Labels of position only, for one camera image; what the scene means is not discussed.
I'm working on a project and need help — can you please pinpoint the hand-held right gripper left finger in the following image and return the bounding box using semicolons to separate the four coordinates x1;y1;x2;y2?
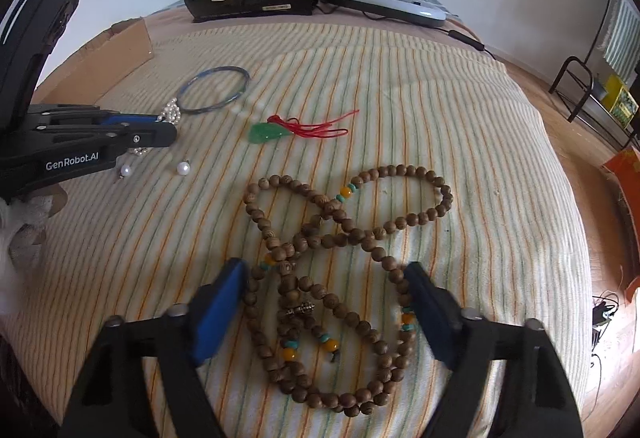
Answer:
59;258;248;438

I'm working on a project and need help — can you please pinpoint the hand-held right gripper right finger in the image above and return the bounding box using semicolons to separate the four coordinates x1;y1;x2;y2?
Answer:
402;261;583;438

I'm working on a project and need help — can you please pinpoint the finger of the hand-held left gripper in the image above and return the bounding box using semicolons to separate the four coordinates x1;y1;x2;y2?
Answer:
29;122;179;155
28;106;152;130

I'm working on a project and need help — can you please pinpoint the white pearl bracelet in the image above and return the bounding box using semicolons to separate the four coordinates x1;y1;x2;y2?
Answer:
127;97;183;158

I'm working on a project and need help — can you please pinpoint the cardboard box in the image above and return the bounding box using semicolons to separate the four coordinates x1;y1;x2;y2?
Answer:
37;17;153;92

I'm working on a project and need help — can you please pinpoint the wooden bead necklace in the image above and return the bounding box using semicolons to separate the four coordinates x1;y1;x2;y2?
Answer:
243;163;454;417

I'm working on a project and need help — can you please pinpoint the blue bangle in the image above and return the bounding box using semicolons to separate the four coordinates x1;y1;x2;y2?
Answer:
177;66;251;113

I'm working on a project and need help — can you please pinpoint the green jade pendant red cord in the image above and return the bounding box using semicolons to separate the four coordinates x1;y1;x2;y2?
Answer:
249;109;362;145

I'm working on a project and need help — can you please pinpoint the person's left hand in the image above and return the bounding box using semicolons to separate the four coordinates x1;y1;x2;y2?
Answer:
0;191;69;317

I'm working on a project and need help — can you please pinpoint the striped blanket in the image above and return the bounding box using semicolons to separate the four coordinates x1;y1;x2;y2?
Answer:
0;23;591;438

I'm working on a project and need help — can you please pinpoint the brown bed sheet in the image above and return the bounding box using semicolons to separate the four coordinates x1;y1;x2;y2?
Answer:
30;3;501;69

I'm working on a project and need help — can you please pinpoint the red box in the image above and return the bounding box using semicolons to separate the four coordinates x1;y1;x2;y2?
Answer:
601;151;640;219

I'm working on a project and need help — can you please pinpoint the white flat device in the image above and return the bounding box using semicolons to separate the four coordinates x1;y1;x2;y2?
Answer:
319;0;447;28

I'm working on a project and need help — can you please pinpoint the low black metal rack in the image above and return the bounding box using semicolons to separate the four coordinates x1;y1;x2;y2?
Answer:
550;56;640;149

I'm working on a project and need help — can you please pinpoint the yellow green box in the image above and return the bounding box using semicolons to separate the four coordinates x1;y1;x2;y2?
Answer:
602;73;640;126

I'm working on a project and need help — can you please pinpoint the striped hanging towel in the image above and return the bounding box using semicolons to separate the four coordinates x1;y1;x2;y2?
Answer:
602;0;640;79

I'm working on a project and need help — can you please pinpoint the tall black drying rack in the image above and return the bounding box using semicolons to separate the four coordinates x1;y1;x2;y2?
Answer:
582;0;640;79

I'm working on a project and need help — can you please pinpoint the floor cable bundle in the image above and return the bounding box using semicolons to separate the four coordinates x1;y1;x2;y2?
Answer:
591;291;623;369

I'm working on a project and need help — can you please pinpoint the black cable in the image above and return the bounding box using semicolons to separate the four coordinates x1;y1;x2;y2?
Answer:
312;0;496;62

